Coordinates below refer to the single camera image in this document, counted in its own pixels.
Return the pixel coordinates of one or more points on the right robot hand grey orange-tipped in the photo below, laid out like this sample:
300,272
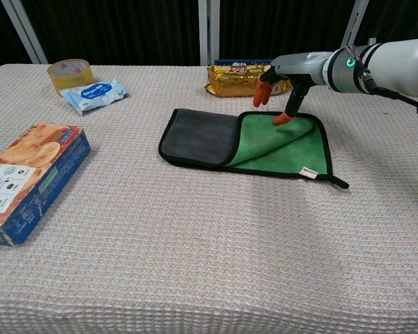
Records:
292,66

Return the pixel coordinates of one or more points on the green and grey cloth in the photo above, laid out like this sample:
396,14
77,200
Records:
230,142

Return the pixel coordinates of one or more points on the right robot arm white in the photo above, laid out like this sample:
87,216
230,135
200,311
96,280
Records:
379,67

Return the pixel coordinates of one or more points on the gold snack package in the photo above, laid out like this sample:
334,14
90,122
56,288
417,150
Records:
235,80

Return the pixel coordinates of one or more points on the blue snack box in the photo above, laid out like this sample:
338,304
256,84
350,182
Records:
230,62

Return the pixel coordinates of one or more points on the blue wet wipes pack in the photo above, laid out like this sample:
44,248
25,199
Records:
94,94

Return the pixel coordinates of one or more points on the beige woven tablecloth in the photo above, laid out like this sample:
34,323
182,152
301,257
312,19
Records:
195,243

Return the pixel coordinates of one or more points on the clear packing tape roll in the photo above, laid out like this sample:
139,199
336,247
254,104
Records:
71,76

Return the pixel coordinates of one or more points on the orange and blue cracker box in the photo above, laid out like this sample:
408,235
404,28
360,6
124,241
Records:
31,181

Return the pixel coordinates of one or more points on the white metal frame post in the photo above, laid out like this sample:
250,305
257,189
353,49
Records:
22,29
208,31
353,26

